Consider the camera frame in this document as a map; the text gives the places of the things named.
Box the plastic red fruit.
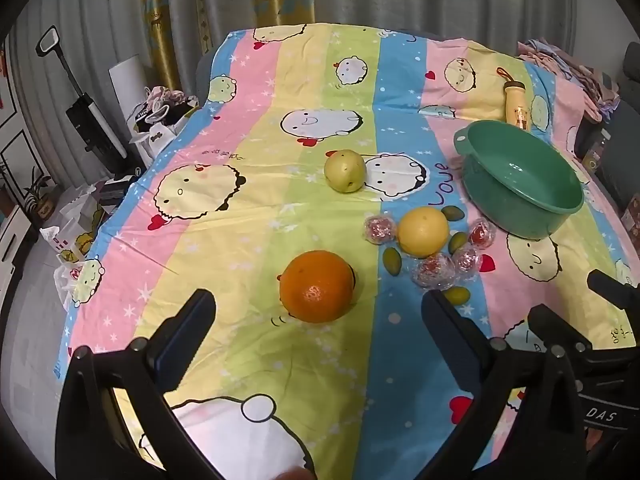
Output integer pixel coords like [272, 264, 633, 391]
[411, 252, 458, 290]
[363, 214, 397, 245]
[469, 218, 497, 250]
[451, 244, 482, 280]

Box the grey sofa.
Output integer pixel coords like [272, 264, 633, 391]
[574, 42, 639, 217]

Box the yellow grapefruit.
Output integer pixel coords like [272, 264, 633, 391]
[397, 206, 449, 258]

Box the green plastic basin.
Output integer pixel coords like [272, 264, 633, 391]
[454, 120, 584, 240]

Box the orange fruit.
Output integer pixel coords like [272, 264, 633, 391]
[279, 250, 356, 324]

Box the white plastic bag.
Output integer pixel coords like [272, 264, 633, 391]
[40, 184, 107, 310]

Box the white tv cabinet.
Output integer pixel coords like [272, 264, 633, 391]
[0, 206, 38, 310]

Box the pile of folded clothes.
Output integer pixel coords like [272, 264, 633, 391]
[518, 39, 620, 124]

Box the yellow cartoon bottle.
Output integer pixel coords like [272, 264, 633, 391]
[496, 67, 532, 131]

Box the green pear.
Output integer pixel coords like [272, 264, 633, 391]
[323, 150, 367, 194]

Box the colourful cartoon striped bedsheet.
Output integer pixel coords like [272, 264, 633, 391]
[55, 24, 639, 479]

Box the black white shopping bag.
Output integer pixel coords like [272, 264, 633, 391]
[129, 86, 198, 168]

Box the black white floor vacuum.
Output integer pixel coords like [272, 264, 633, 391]
[35, 25, 134, 176]

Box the white cylindrical lamp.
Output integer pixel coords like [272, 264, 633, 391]
[108, 54, 148, 117]

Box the grey curtain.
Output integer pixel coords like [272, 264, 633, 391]
[1, 0, 577, 186]

